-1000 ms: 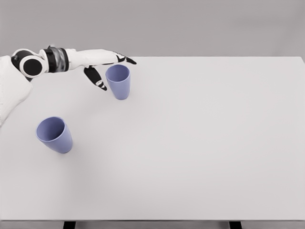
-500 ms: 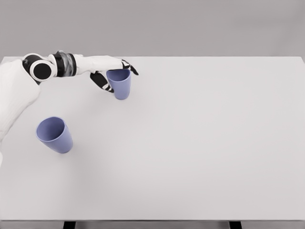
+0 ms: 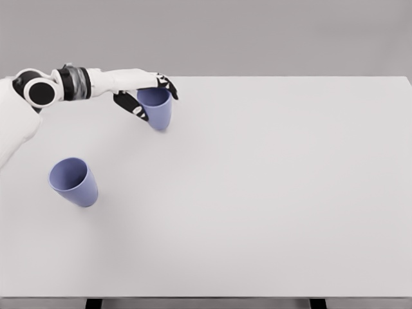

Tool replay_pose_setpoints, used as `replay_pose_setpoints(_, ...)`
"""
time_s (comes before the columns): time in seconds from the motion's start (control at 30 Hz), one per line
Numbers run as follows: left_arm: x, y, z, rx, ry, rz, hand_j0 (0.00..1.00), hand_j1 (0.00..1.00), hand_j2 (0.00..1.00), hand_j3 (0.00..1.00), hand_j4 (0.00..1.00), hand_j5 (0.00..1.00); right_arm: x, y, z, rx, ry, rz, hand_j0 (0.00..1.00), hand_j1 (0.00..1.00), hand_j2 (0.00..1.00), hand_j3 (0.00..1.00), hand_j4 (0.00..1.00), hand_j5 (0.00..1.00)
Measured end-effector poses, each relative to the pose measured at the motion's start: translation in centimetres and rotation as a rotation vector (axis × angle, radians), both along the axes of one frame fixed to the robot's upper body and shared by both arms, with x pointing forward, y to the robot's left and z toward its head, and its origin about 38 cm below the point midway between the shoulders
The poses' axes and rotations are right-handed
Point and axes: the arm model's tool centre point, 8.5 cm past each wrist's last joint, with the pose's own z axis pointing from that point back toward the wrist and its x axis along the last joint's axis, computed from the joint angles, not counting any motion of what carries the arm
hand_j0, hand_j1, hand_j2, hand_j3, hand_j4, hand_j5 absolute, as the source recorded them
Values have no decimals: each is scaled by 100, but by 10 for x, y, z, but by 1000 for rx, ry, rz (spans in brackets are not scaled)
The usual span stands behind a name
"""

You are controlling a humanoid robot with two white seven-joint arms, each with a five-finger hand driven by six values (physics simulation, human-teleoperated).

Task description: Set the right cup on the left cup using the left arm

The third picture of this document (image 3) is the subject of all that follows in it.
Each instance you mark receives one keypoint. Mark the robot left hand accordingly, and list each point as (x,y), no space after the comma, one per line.
(135,78)

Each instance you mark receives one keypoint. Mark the blue plastic cup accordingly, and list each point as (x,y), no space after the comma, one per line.
(157,111)
(72,183)

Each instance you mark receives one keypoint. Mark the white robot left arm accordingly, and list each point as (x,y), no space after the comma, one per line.
(74,83)

